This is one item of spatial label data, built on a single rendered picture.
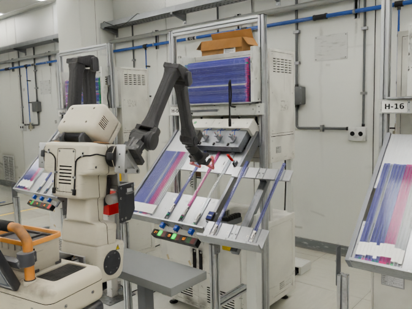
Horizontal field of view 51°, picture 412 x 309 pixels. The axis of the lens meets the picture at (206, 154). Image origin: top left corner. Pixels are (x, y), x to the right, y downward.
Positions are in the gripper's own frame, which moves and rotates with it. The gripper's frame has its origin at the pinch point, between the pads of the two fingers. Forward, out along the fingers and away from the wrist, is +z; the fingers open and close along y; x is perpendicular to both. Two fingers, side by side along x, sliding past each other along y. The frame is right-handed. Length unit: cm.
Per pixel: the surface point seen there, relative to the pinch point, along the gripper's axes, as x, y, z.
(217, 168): -9.2, 5.7, 14.3
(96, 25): -203, 309, 13
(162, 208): 24.1, 28.5, 13.7
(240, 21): -86, 4, -33
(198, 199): 13.7, 6.6, 13.8
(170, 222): 32.1, 15.6, 12.8
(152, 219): 32.4, 31.1, 13.2
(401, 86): -67, -87, 7
